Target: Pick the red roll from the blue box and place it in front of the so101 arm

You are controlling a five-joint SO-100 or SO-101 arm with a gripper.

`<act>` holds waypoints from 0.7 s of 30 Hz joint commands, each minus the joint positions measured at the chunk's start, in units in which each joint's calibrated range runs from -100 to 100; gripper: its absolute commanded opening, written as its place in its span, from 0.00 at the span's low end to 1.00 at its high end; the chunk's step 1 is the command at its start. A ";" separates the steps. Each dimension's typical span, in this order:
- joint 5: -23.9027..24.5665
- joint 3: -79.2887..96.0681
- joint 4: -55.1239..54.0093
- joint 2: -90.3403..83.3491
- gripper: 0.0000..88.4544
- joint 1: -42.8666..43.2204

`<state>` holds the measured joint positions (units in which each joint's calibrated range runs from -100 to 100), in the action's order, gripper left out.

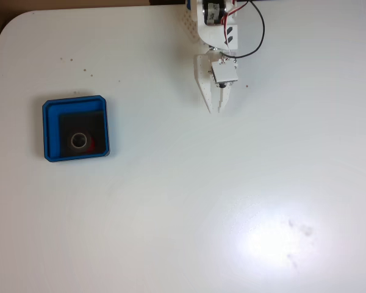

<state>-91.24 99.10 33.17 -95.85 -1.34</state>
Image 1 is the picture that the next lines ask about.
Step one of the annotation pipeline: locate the blue square box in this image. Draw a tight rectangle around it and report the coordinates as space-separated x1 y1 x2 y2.
41 95 112 162

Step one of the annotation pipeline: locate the black square mat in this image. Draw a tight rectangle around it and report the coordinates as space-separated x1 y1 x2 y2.
59 111 107 153

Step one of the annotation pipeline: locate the red tape roll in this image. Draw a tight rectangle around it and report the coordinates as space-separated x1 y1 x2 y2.
67 131 97 154

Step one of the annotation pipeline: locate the red white servo wire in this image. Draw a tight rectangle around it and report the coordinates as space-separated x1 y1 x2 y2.
221 1 249 57

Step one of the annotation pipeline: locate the white square camera box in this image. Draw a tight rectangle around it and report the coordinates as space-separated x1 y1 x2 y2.
209 60 239 90

